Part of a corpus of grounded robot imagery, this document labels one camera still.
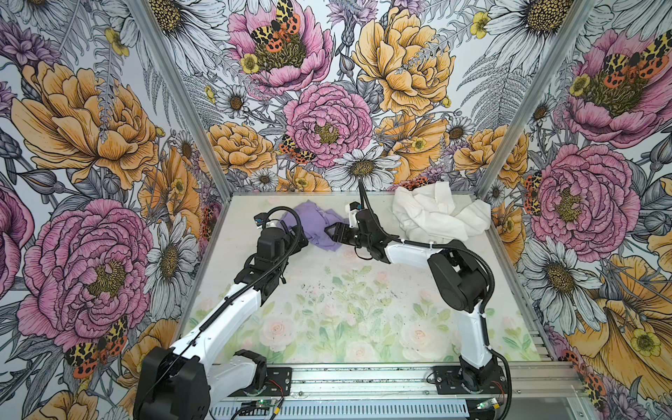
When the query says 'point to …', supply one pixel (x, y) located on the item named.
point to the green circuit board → (266, 402)
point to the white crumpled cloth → (429, 212)
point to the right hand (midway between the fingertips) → (331, 237)
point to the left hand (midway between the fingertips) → (291, 238)
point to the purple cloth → (313, 220)
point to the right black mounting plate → (449, 381)
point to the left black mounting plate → (278, 382)
